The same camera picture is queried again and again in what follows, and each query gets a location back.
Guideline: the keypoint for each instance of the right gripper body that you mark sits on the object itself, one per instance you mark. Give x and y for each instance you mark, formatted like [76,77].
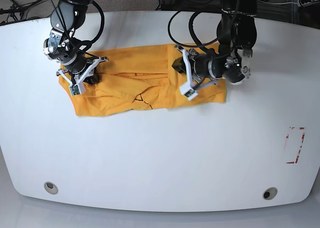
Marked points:
[79,68]

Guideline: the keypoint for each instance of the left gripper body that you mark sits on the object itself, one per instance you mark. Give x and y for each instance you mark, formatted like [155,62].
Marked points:
[197,68]

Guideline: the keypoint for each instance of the yellow Smile T-shirt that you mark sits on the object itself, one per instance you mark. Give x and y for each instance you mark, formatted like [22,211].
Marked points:
[140,78]

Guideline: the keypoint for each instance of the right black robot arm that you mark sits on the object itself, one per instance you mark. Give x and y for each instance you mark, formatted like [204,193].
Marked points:
[66,18]

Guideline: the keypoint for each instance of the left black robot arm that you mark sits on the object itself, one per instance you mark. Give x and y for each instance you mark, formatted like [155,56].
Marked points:
[228,55]

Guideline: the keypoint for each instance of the black tripod legs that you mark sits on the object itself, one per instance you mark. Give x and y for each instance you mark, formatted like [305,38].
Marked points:
[20,12]

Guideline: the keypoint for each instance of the red tape rectangle marking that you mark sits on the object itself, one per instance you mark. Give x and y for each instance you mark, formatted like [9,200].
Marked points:
[293,144]

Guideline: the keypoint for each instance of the left table grommet hole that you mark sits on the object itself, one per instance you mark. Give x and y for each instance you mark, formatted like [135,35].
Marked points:
[51,188]

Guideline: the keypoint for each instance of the table grommet hole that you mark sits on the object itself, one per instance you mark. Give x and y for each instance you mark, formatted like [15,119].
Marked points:
[270,193]
[51,188]

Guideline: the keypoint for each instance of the white power strip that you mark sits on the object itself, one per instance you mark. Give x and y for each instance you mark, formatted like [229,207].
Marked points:
[307,3]

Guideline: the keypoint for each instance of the right table grommet hole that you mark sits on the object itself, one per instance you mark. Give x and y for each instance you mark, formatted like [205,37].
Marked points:
[270,193]

